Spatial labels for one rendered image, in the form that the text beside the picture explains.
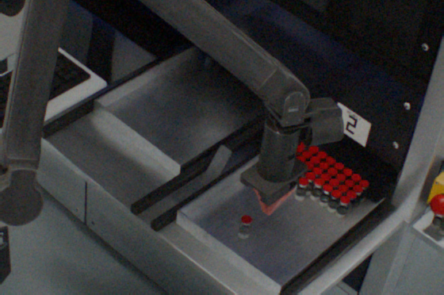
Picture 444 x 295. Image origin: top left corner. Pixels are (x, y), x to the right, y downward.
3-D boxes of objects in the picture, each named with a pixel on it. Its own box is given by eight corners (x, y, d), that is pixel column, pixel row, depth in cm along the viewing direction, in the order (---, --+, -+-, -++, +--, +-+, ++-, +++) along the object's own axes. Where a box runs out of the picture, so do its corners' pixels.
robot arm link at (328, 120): (262, 69, 154) (285, 93, 147) (327, 59, 158) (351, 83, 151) (258, 136, 160) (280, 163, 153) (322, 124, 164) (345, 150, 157)
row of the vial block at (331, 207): (281, 169, 204) (284, 153, 201) (347, 215, 196) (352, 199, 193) (273, 174, 203) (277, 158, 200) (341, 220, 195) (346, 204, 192)
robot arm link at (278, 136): (260, 108, 154) (274, 132, 150) (300, 101, 156) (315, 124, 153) (255, 141, 159) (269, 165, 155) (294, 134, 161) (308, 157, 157)
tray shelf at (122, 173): (185, 47, 235) (186, 41, 234) (422, 208, 203) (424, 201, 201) (30, 135, 206) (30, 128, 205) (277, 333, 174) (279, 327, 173)
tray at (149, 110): (202, 51, 231) (204, 39, 229) (287, 108, 219) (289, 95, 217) (93, 112, 211) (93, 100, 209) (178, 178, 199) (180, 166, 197)
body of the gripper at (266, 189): (308, 174, 163) (315, 141, 158) (267, 204, 157) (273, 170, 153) (278, 154, 166) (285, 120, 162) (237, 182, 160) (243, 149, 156)
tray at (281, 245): (287, 144, 210) (290, 132, 208) (382, 208, 199) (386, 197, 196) (176, 222, 190) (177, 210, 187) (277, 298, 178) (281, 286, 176)
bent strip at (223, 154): (218, 165, 203) (221, 143, 199) (229, 172, 202) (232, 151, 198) (170, 197, 195) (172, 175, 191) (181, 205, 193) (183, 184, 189)
